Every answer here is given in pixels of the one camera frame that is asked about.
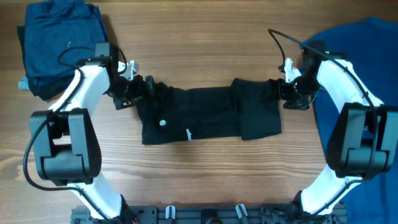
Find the black t-shirt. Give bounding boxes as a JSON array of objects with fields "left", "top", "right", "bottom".
[{"left": 137, "top": 78, "right": 282, "bottom": 145}]

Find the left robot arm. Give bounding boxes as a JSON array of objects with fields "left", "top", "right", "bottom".
[{"left": 22, "top": 42, "right": 155, "bottom": 223}]

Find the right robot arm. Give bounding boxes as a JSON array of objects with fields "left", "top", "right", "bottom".
[{"left": 278, "top": 42, "right": 397, "bottom": 222}]

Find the folded blue denim shirt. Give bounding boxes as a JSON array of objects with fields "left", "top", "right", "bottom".
[{"left": 24, "top": 0, "right": 108, "bottom": 86}]

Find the blue t-shirt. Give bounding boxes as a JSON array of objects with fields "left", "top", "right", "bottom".
[{"left": 312, "top": 17, "right": 397, "bottom": 224}]

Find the left black cable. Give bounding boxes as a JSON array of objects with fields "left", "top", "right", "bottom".
[{"left": 22, "top": 45, "right": 128, "bottom": 223}]

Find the black cable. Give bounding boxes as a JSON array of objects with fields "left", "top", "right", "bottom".
[
  {"left": 267, "top": 28, "right": 380, "bottom": 217},
  {"left": 22, "top": 45, "right": 128, "bottom": 223}
]

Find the right black cable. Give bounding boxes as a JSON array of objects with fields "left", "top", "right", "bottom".
[{"left": 267, "top": 28, "right": 380, "bottom": 217}]

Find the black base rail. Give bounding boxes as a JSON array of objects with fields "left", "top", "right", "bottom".
[{"left": 70, "top": 204, "right": 348, "bottom": 224}]

